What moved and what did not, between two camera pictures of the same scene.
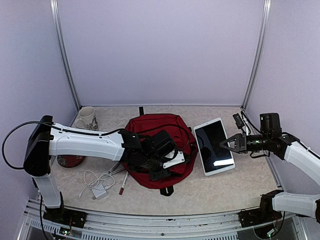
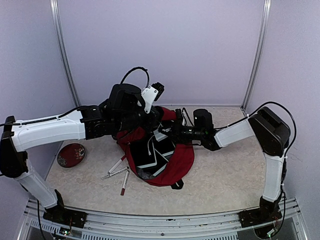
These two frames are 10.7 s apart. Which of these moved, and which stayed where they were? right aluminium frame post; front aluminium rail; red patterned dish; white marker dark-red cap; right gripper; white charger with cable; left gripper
Moved: white charger with cable; left gripper; right gripper
Stayed: right aluminium frame post; white marker dark-red cap; red patterned dish; front aluminium rail
